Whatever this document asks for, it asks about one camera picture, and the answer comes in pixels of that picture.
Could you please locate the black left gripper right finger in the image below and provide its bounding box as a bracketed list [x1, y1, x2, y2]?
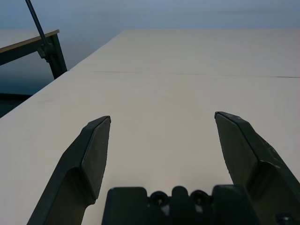
[214, 111, 300, 211]

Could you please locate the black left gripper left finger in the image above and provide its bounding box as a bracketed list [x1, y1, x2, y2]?
[27, 115, 112, 225]

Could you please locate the black-framed wooden side table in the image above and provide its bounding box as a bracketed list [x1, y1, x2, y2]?
[0, 29, 68, 80]

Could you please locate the black clamp with pole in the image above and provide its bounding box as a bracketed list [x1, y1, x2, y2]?
[25, 0, 55, 63]

